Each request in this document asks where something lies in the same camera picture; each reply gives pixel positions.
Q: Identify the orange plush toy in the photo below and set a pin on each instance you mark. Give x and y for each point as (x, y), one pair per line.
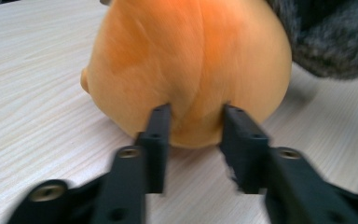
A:
(183, 62)

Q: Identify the grey fuzzy cloth hat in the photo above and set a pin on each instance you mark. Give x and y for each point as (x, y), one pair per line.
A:
(332, 40)

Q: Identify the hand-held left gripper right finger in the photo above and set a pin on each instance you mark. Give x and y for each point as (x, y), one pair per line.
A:
(245, 152)

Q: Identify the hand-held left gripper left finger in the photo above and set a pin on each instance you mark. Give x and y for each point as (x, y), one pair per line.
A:
(157, 149)

